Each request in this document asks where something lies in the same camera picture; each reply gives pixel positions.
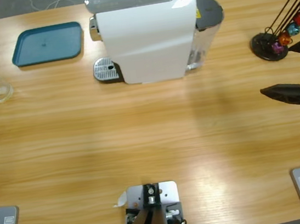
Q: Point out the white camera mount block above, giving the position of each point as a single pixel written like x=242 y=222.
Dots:
x=169 y=192

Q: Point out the black capsule holder with rods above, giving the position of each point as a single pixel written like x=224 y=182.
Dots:
x=266 y=49

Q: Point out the white tape strip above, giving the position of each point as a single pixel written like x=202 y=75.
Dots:
x=121 y=200

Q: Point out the teal plastic tray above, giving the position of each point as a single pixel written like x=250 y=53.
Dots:
x=47 y=44

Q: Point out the dark camera post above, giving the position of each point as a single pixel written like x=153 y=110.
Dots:
x=145 y=223

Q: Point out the purple coffee capsule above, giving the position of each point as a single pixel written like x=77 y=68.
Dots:
x=277 y=47

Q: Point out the white capsule coffee machine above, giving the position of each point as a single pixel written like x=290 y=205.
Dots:
x=146 y=40

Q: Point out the orange coffee capsule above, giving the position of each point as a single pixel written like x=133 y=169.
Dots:
x=285 y=39

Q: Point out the clear water tank black lid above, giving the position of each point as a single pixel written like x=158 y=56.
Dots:
x=208 y=10

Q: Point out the teal coffee capsule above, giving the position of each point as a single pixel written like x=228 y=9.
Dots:
x=293 y=29

